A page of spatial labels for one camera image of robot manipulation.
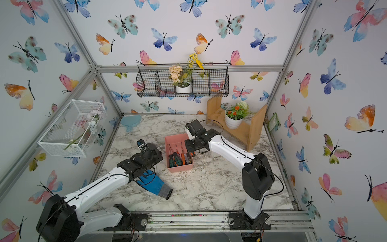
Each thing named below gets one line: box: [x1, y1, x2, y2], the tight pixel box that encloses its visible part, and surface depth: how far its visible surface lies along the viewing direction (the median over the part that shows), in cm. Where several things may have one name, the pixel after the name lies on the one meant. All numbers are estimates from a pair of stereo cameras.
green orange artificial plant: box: [225, 100, 250, 121], surface depth 93 cm
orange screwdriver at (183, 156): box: [180, 141, 186, 166], surface depth 95 cm
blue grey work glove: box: [135, 169, 173, 201], surface depth 84 cm
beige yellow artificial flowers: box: [168, 52, 205, 87], surface depth 84 cm
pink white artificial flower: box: [62, 109, 103, 151], surface depth 72 cm
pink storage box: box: [164, 133, 194, 173], surface depth 98 cm
